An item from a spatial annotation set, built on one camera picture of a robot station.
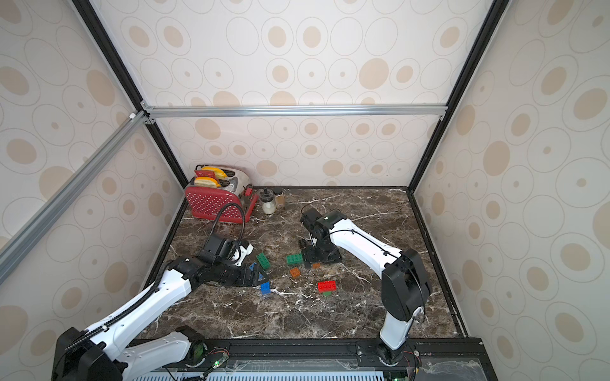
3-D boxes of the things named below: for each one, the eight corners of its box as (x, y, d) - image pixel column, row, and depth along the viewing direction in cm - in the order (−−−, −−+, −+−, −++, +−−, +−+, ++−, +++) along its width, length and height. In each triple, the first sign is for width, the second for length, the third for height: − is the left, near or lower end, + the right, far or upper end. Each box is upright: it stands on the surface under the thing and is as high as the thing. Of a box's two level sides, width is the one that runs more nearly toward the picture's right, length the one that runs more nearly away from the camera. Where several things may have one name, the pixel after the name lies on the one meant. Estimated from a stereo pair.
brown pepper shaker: (275, 209, 114) (272, 195, 107) (276, 201, 117) (273, 187, 110) (284, 209, 114) (282, 195, 107) (284, 201, 117) (283, 187, 110)
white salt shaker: (262, 214, 111) (258, 198, 103) (264, 204, 115) (260, 188, 106) (275, 214, 111) (272, 198, 103) (276, 204, 115) (273, 188, 106)
